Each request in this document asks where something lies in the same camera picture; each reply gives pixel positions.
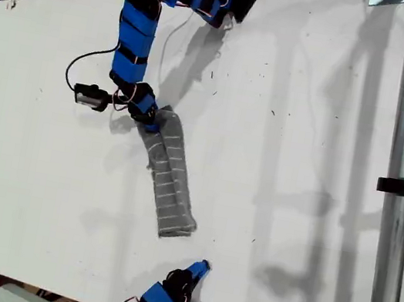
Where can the grey white-striped towel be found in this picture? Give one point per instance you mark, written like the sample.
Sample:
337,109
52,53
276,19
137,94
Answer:
172,185

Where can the white box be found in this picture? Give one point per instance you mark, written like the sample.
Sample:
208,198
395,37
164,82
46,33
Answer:
23,299

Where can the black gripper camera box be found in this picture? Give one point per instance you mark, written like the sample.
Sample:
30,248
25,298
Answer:
90,98

